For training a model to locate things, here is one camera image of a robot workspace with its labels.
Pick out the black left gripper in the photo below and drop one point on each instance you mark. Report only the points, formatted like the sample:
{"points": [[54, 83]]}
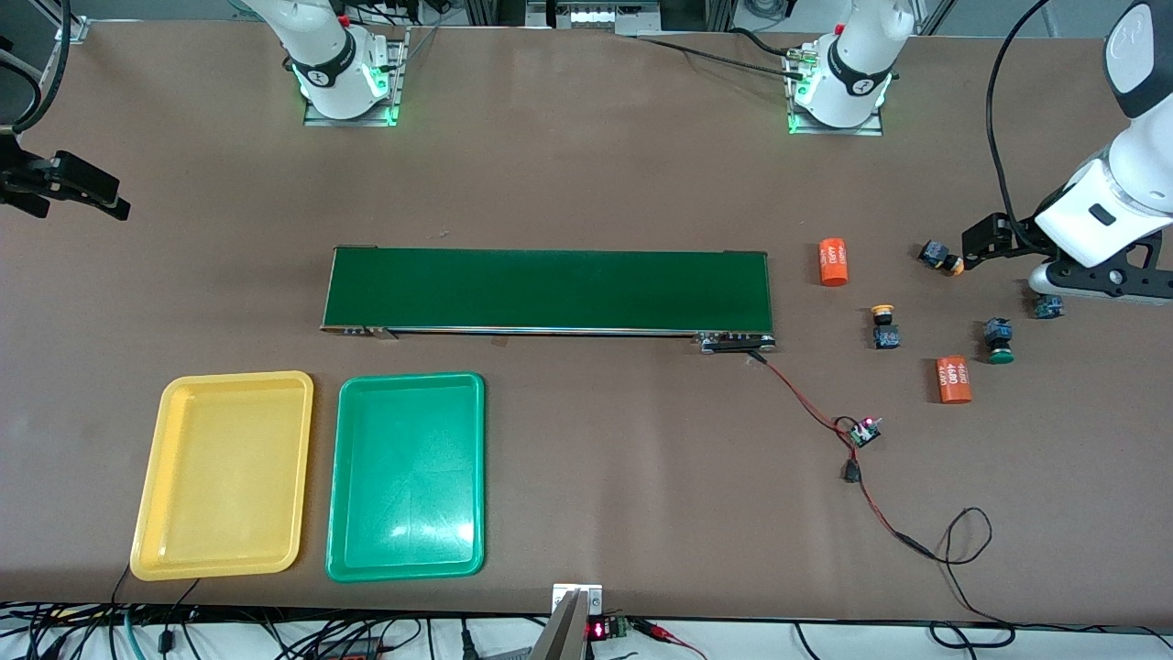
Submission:
{"points": [[1006, 235]]}

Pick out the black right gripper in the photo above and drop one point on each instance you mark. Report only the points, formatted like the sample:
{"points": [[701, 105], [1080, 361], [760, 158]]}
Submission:
{"points": [[27, 174]]}

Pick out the yellow push button switch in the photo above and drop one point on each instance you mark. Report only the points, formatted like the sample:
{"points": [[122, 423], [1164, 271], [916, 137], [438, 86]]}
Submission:
{"points": [[939, 255], [884, 326]]}

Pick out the green push button switch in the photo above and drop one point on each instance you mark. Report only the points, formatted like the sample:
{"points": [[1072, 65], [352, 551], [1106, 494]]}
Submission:
{"points": [[1049, 307], [997, 341]]}

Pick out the orange 4680 battery cylinder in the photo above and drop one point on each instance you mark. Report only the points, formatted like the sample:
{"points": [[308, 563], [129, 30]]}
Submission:
{"points": [[833, 262], [953, 379]]}

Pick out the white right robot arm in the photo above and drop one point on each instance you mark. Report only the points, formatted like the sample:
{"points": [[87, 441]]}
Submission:
{"points": [[321, 46]]}

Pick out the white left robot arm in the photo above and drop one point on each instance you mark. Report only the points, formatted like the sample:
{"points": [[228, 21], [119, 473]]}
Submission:
{"points": [[1113, 192]]}

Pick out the small green circuit board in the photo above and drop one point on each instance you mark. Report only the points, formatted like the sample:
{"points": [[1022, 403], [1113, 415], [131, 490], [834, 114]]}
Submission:
{"points": [[863, 432]]}

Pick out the small black inline connector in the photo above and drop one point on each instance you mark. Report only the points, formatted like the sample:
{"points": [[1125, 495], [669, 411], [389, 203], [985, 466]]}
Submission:
{"points": [[851, 472]]}

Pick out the yellow plastic tray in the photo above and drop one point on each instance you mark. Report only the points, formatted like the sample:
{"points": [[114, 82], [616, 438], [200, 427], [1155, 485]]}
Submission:
{"points": [[223, 475]]}

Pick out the green conveyor belt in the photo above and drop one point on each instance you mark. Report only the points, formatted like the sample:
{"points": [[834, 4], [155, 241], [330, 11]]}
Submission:
{"points": [[550, 289]]}

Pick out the green plastic tray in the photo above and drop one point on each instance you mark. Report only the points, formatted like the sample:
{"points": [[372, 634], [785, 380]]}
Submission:
{"points": [[406, 495]]}

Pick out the red clip lead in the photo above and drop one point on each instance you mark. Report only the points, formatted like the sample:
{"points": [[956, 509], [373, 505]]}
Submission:
{"points": [[662, 632]]}

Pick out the red LED display module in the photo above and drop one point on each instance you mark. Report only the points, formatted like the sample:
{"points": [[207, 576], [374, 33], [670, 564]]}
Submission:
{"points": [[600, 630]]}

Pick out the aluminium frame profile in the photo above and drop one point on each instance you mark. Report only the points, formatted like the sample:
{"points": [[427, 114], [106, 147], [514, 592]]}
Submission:
{"points": [[78, 32]]}

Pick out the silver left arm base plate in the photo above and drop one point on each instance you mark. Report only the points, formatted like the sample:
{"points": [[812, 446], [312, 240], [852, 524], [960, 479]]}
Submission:
{"points": [[872, 126]]}

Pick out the silver machine frame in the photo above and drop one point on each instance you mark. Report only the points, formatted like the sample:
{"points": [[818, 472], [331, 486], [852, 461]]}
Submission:
{"points": [[550, 14]]}

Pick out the silver mounting bracket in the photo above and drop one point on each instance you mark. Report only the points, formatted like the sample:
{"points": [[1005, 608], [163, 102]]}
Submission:
{"points": [[561, 591]]}

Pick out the grey camera mount pole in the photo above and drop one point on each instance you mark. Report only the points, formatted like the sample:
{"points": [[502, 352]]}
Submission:
{"points": [[559, 637]]}

